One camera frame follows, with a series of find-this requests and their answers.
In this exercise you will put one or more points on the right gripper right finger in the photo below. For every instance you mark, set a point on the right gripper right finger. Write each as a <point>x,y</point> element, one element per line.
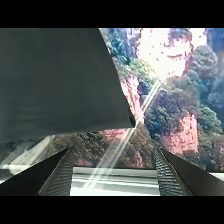
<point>180,176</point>

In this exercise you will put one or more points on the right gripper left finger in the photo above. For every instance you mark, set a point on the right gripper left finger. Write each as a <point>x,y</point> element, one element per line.
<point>50,176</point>

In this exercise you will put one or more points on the dark grey garment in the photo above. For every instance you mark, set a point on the dark grey garment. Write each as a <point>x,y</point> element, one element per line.
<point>56,80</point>

